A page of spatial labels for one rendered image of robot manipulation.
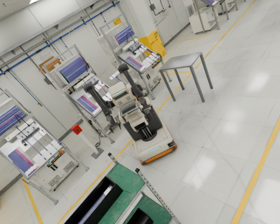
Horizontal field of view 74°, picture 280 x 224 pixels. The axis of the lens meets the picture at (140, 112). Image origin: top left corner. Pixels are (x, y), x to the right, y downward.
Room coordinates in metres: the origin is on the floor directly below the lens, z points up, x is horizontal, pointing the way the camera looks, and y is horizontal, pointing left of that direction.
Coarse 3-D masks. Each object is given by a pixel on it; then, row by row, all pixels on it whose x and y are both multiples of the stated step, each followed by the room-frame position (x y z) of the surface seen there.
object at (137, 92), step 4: (128, 68) 1.92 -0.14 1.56; (120, 72) 1.93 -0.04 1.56; (124, 72) 1.92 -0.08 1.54; (128, 76) 1.92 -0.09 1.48; (128, 80) 1.93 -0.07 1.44; (132, 80) 1.93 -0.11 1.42; (132, 84) 1.92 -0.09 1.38; (136, 88) 1.93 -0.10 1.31; (136, 92) 1.93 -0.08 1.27; (140, 92) 1.93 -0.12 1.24; (140, 96) 1.94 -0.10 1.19
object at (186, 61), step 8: (176, 56) 3.46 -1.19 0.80; (184, 56) 3.24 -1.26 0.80; (192, 56) 3.05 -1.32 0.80; (200, 56) 3.03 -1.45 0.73; (168, 64) 3.32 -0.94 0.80; (176, 64) 3.12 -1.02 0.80; (184, 64) 2.93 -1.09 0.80; (192, 64) 2.81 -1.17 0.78; (160, 72) 3.35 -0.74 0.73; (176, 72) 3.56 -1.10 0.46; (192, 72) 2.79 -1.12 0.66; (208, 80) 3.03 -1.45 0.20; (168, 88) 3.34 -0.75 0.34; (200, 96) 2.80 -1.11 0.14
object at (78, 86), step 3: (90, 75) 3.94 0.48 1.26; (93, 75) 3.93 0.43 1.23; (84, 78) 3.89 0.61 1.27; (87, 78) 3.88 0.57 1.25; (90, 78) 3.89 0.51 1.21; (81, 81) 3.83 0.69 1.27; (84, 81) 3.82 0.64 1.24; (78, 84) 3.78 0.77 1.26; (81, 84) 3.77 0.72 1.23; (75, 87) 3.74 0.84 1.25; (78, 87) 3.73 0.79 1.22; (81, 87) 3.80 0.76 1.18; (75, 90) 3.82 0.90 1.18
